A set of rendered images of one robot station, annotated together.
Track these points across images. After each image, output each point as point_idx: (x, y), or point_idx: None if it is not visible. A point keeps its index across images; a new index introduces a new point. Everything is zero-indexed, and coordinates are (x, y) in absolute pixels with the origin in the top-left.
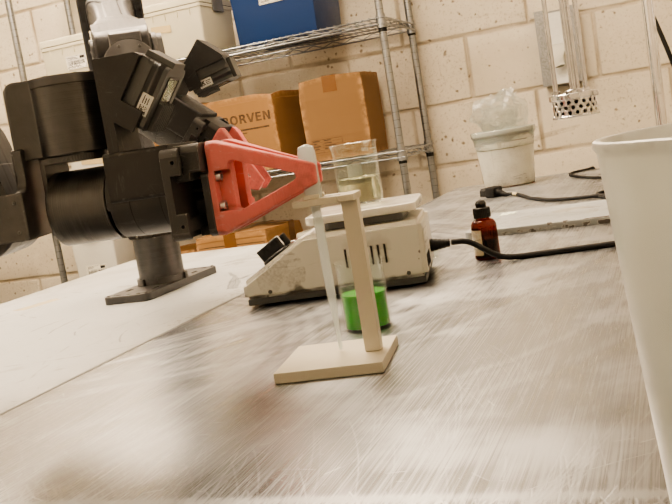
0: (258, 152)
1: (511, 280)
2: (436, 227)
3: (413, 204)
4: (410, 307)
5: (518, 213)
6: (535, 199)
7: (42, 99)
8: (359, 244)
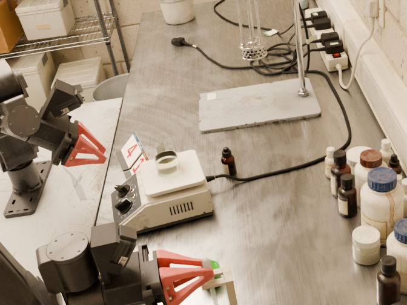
0: (186, 273)
1: (260, 216)
2: (168, 103)
3: (205, 180)
4: (221, 253)
5: (218, 98)
6: (213, 62)
7: (64, 269)
8: (233, 294)
